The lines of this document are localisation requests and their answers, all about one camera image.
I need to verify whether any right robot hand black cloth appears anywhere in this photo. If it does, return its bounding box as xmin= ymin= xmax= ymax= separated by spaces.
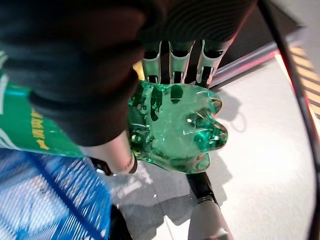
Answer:
xmin=0 ymin=0 xmax=258 ymax=176

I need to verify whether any green transparent plastic bottle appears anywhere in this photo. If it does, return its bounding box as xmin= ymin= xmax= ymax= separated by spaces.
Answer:
xmin=0 ymin=49 xmax=229 ymax=175

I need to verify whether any blue mesh basket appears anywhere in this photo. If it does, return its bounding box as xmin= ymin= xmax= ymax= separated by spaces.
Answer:
xmin=0 ymin=147 xmax=114 ymax=240

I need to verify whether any robot dark foot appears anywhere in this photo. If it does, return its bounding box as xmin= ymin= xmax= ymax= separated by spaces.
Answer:
xmin=109 ymin=204 xmax=134 ymax=240

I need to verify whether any robot silver leg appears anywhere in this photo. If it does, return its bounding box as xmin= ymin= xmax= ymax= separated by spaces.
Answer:
xmin=185 ymin=171 xmax=235 ymax=240

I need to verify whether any yellow black hazard tape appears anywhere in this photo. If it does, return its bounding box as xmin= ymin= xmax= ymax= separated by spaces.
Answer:
xmin=274 ymin=46 xmax=320 ymax=132

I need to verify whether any dark platform with metal rail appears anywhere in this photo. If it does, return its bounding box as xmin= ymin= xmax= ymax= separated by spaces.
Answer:
xmin=208 ymin=0 xmax=307 ymax=90

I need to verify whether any black cable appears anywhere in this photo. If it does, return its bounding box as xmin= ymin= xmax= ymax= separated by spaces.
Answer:
xmin=257 ymin=0 xmax=320 ymax=240

